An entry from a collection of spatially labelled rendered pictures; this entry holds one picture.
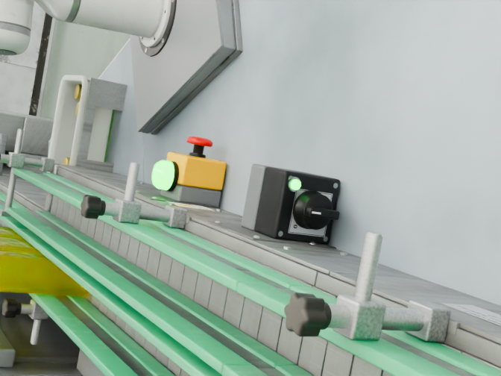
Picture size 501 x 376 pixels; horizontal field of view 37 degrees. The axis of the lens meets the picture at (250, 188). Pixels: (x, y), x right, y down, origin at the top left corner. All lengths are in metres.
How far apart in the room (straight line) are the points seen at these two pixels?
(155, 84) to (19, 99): 3.86
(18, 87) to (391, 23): 4.41
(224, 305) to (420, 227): 0.23
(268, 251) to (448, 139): 0.22
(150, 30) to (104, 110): 0.29
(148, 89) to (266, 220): 0.56
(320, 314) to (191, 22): 0.82
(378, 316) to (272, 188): 0.37
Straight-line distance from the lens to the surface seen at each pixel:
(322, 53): 0.99
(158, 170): 1.12
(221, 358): 0.69
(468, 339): 0.57
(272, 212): 0.86
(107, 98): 1.58
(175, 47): 1.30
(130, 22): 1.33
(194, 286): 0.92
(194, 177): 1.12
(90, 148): 1.58
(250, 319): 0.80
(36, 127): 2.38
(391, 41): 0.88
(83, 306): 1.20
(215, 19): 1.18
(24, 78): 5.19
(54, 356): 1.34
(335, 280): 0.69
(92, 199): 0.91
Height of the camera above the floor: 1.30
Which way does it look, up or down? 31 degrees down
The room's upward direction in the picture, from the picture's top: 82 degrees counter-clockwise
